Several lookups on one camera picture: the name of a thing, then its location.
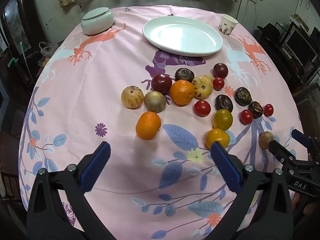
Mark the dark computer monitor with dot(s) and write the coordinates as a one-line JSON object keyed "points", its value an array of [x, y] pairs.
{"points": [[297, 45]]}

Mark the pale green lidded jar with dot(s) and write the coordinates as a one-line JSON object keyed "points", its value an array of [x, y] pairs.
{"points": [[97, 22]]}

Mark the white oval plate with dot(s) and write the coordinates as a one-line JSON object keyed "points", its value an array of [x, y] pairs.
{"points": [[182, 35]]}

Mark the green-brown passion fruit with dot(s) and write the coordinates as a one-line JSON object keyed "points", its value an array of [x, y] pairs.
{"points": [[155, 101]]}

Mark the dark wooden cabinet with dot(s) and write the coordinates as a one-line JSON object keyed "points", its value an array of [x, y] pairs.
{"points": [[15, 30]]}

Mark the dark red tomato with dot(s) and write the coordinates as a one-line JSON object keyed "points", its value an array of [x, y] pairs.
{"points": [[162, 83]]}

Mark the dark red plum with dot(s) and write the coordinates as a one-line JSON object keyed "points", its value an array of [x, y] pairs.
{"points": [[220, 70]]}

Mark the red cherry tomato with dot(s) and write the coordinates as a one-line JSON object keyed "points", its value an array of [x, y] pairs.
{"points": [[268, 110], [246, 117], [218, 83], [202, 108]]}

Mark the orange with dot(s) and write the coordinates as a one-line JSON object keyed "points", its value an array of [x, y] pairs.
{"points": [[148, 125], [182, 92]]}

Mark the green-yellow tomato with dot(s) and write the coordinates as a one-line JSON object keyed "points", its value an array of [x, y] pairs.
{"points": [[222, 119]]}

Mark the orange-yellow tomato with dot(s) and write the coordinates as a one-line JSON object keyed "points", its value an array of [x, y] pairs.
{"points": [[217, 136]]}

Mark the clear plastic bag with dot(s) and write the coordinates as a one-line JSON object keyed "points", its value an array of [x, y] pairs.
{"points": [[45, 51]]}

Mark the brown round fruit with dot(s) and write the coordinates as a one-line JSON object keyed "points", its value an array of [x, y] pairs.
{"points": [[265, 140]]}

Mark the printed paper cup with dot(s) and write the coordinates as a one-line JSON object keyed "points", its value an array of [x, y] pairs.
{"points": [[226, 25]]}

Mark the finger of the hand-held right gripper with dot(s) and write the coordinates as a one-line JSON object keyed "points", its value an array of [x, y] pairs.
{"points": [[301, 135], [281, 152]]}

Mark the small yellow fruit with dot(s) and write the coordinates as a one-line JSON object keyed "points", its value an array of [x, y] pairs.
{"points": [[209, 77]]}

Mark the dark water chestnut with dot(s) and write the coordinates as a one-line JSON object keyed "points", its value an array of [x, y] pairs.
{"points": [[243, 96], [256, 109], [184, 75], [224, 103]]}

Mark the yellow pepino melon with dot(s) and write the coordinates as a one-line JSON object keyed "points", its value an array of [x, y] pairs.
{"points": [[202, 87]]}

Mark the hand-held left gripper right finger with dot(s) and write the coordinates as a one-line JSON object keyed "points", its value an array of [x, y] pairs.
{"points": [[225, 165]]}

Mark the pink printed tablecloth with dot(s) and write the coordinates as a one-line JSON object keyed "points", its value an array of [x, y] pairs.
{"points": [[100, 92]]}

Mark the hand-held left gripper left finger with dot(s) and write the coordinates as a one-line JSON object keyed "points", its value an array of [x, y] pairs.
{"points": [[96, 165]]}

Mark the cardboard box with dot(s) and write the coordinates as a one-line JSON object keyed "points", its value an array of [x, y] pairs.
{"points": [[298, 20]]}

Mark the tan striped pepino melon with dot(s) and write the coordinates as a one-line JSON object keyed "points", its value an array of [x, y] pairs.
{"points": [[132, 97]]}

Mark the person's right hand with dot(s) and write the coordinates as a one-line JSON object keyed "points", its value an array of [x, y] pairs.
{"points": [[312, 208]]}

